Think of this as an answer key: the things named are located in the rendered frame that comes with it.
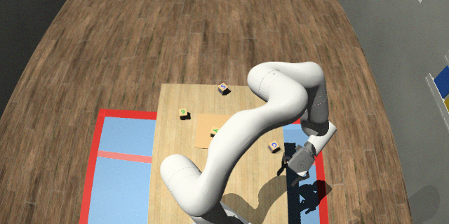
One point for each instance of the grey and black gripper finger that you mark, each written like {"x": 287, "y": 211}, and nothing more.
{"x": 283, "y": 165}
{"x": 295, "y": 182}

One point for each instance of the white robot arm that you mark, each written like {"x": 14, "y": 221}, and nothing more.
{"x": 291, "y": 89}

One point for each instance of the tan flat mat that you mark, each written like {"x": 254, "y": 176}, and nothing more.
{"x": 204, "y": 126}

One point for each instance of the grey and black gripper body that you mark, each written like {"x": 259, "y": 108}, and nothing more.
{"x": 301, "y": 162}

